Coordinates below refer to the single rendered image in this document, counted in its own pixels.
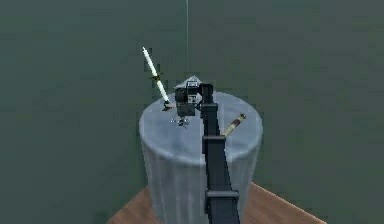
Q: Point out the grey pyramid shaped object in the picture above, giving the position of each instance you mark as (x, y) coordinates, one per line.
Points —
(190, 81)

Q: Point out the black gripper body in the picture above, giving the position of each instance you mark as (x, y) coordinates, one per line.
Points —
(182, 107)

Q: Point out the round table with grey cloth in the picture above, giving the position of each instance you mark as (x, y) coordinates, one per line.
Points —
(173, 160)

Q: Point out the tan brown striped stick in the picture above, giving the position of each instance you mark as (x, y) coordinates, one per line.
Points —
(234, 124)

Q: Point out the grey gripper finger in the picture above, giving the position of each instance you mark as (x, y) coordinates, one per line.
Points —
(181, 123)

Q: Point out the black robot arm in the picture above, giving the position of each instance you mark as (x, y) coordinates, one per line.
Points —
(217, 166)

